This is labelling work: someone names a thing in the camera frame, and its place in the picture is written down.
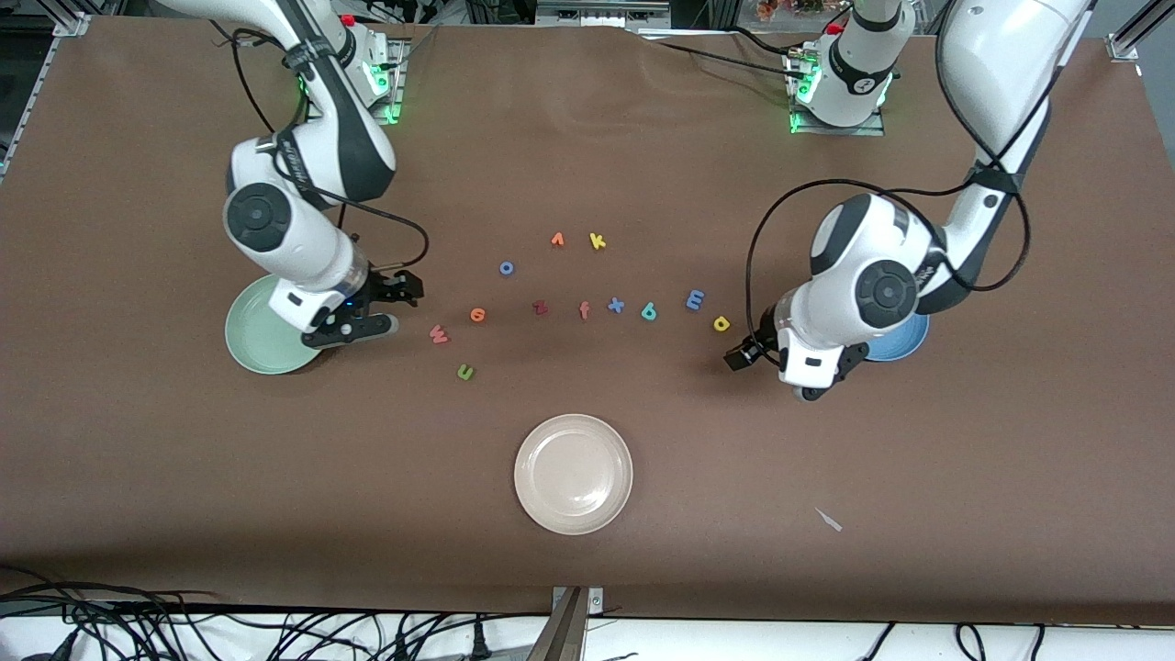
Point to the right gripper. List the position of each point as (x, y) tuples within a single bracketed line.
[(383, 288)]

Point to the teal foam letter b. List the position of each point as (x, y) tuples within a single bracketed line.
[(649, 313)]

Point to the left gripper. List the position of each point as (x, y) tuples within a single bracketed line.
[(758, 350)]

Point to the blue foam letter E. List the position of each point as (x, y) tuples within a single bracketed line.
[(696, 299)]

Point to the pink foam letter w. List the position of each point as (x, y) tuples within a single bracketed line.
[(439, 334)]

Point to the metal table edge bracket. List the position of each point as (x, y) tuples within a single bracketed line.
[(569, 633)]

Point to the green plate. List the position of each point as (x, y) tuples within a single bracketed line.
[(262, 344)]

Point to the small white paper scrap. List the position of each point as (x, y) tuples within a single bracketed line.
[(829, 520)]

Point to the grey metal frame unit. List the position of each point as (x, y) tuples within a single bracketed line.
[(597, 11)]

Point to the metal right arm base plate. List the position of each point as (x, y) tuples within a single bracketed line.
[(397, 92)]

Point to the blue plate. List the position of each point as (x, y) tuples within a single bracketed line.
[(904, 344)]

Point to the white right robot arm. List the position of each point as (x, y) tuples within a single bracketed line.
[(275, 220)]

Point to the blue foam letter x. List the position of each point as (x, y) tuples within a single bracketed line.
[(616, 305)]

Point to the beige plate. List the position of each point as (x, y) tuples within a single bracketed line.
[(574, 474)]

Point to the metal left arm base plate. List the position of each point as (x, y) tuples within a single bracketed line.
[(867, 131)]

